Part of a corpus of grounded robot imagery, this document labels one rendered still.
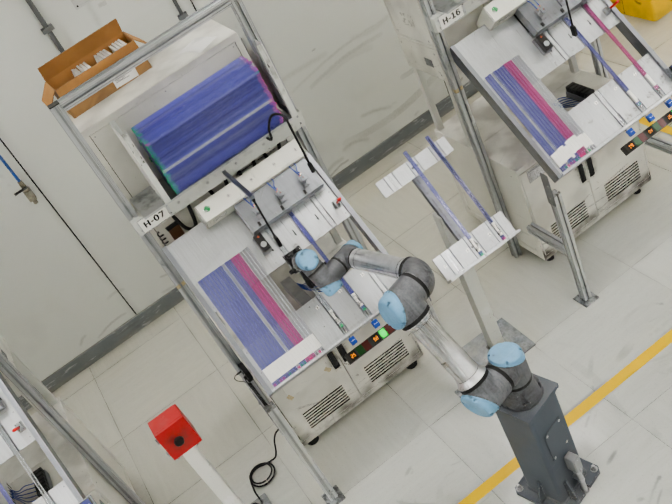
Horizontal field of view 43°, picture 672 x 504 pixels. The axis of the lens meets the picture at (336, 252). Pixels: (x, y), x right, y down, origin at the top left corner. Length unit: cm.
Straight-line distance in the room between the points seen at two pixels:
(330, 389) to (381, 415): 29
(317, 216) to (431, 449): 112
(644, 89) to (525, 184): 63
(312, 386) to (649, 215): 184
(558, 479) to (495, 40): 179
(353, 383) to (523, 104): 142
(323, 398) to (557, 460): 111
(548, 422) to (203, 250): 144
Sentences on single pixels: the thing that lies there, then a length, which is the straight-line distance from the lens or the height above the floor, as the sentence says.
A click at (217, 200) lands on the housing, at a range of 335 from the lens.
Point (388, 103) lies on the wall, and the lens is 538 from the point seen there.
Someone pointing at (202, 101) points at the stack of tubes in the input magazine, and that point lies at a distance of 317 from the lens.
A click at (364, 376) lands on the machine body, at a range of 388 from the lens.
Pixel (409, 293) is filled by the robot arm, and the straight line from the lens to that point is 271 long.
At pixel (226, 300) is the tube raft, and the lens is 332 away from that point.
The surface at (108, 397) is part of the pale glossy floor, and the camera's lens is 498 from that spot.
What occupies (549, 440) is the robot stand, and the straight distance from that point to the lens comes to 316.
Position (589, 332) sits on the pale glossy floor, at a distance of 393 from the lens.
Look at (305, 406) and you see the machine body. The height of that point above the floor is 26.
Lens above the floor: 289
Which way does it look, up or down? 36 degrees down
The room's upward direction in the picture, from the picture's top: 28 degrees counter-clockwise
